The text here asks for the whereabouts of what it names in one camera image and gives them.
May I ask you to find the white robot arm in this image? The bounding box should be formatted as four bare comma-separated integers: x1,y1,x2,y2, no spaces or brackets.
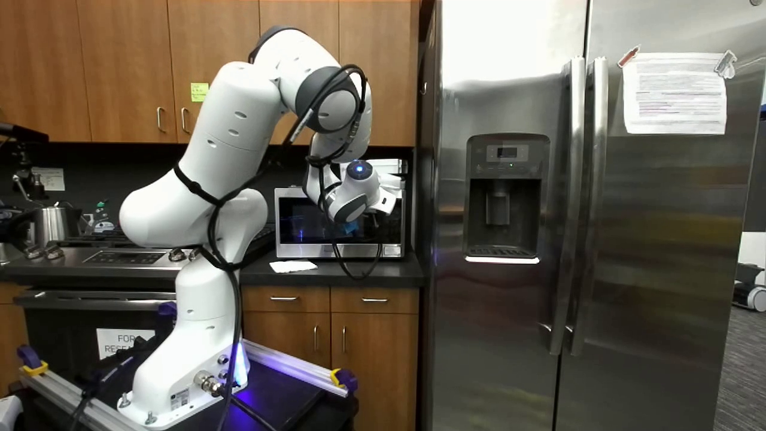
117,26,396,431

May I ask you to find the black stainless microwave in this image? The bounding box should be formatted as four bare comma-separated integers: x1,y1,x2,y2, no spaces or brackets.
272,186,405,259

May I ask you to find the white container stack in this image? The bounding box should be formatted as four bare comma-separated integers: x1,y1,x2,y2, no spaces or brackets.
372,159,405,191

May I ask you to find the white paper napkin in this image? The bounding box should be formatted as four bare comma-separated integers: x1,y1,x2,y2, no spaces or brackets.
268,260,318,274

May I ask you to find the wooden lower cabinet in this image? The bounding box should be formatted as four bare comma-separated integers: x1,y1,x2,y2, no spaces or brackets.
241,287,418,431

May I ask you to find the wooden upper cabinet right door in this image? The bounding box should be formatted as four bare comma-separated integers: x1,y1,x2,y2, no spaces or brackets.
339,0,418,147

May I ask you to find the wooden cabinet door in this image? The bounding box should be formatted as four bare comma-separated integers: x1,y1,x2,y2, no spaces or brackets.
253,0,338,147
339,0,418,147

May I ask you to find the stainless steel refrigerator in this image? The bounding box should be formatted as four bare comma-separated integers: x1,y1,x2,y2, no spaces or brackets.
418,0,766,431

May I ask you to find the black robot cart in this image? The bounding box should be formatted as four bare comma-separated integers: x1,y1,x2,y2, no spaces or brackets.
14,344,359,431

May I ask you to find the wooden upper cabinet left door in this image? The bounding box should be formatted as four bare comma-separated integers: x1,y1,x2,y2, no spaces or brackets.
253,0,338,147

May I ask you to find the yellow sticky note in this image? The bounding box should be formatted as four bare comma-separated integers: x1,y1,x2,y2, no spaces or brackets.
190,81,211,104

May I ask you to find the black gas stove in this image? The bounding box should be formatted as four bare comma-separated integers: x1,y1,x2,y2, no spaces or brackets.
2,246,190,378

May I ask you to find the white paper notice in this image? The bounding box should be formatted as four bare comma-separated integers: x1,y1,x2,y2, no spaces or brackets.
621,51,738,137

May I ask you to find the silver kettle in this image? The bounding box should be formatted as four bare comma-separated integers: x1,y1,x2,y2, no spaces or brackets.
34,201,73,245

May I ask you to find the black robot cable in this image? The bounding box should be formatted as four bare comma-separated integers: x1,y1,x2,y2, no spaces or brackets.
284,62,386,283

